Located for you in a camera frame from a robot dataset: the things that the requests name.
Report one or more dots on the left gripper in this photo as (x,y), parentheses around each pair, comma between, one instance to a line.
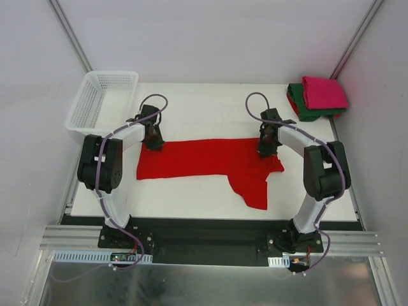
(153,142)

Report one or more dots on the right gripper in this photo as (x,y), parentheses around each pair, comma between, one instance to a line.
(266,150)

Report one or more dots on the red t-shirt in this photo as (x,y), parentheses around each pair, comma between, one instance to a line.
(292,103)
(237,159)

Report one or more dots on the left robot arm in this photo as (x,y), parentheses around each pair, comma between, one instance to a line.
(101,162)

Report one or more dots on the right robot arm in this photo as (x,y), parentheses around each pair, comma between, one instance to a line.
(326,176)

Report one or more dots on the red folded t-shirt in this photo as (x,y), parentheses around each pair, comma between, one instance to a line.
(292,103)

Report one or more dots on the green folded t-shirt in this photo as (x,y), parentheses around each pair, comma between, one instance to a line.
(310,115)

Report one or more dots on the white plastic basket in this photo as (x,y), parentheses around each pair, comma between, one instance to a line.
(103,102)

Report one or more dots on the pink folded t-shirt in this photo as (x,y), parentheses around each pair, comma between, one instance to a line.
(323,93)

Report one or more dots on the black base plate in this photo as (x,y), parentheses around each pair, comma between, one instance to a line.
(210,241)

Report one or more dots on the right cable duct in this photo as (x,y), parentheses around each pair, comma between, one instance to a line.
(279,262)

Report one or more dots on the cable duct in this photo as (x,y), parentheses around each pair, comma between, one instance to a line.
(102,257)
(279,262)

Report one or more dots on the left cable duct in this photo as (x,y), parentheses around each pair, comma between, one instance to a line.
(102,257)

